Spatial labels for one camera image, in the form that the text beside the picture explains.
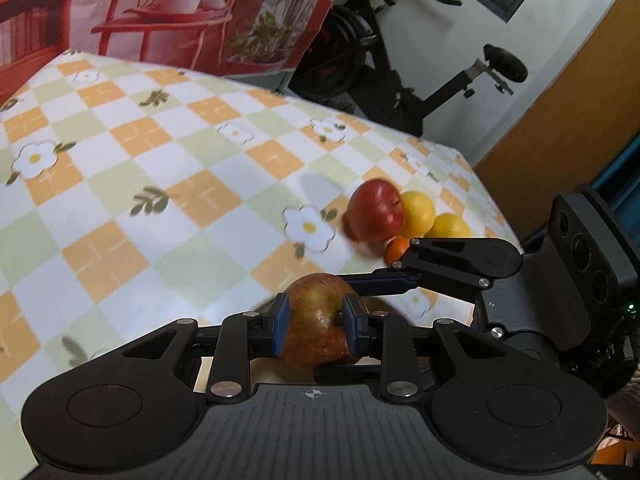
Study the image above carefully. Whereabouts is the dark red apple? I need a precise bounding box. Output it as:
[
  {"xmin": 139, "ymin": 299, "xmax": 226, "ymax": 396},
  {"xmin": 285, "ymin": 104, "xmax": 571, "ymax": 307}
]
[{"xmin": 280, "ymin": 273, "xmax": 371, "ymax": 373}]

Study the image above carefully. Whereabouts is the printed backdrop cloth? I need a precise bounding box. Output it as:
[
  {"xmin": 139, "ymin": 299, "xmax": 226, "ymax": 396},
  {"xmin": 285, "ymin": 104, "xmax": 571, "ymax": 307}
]
[{"xmin": 0, "ymin": 0, "xmax": 358, "ymax": 106}]

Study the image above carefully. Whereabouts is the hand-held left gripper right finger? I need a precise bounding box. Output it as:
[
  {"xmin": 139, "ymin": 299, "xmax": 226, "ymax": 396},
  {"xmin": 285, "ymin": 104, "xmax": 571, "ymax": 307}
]
[{"xmin": 341, "ymin": 294, "xmax": 498, "ymax": 404}]

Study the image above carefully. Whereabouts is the round yellow lemon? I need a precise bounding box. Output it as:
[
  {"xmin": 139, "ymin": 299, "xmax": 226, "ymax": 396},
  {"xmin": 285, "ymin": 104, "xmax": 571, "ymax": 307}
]
[{"xmin": 425, "ymin": 213, "xmax": 472, "ymax": 239}]

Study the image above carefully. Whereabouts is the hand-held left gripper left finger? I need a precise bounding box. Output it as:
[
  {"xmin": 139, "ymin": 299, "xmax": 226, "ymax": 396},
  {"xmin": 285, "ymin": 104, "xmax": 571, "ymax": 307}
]
[{"xmin": 122, "ymin": 294, "xmax": 292, "ymax": 405}]

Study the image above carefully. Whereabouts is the black exercise bike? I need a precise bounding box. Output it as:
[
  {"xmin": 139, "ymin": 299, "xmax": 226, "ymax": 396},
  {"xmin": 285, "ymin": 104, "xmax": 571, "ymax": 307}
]
[{"xmin": 289, "ymin": 0, "xmax": 529, "ymax": 137}]

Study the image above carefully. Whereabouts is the checkered floral tablecloth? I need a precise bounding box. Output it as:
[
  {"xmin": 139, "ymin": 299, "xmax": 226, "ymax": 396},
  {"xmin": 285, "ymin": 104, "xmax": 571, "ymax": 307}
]
[{"xmin": 0, "ymin": 49, "xmax": 526, "ymax": 480}]

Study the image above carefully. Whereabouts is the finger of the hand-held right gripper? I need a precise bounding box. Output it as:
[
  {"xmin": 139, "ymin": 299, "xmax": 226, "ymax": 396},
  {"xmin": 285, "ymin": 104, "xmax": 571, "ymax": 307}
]
[
  {"xmin": 342, "ymin": 237, "xmax": 489, "ymax": 305},
  {"xmin": 314, "ymin": 362, "xmax": 383, "ymax": 387}
]

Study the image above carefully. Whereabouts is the large yellow lemon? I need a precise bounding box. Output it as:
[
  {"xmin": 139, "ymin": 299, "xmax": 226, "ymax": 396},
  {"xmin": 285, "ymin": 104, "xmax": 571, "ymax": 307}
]
[{"xmin": 400, "ymin": 191, "xmax": 437, "ymax": 238}]

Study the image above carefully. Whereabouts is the orange mandarin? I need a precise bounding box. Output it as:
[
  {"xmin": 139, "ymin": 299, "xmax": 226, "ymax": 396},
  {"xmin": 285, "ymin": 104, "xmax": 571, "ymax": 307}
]
[{"xmin": 384, "ymin": 236, "xmax": 411, "ymax": 266}]

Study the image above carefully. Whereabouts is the bright red apple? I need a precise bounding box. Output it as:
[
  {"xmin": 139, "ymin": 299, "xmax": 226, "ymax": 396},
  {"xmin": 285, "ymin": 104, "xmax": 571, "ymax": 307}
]
[{"xmin": 342, "ymin": 179, "xmax": 406, "ymax": 243}]

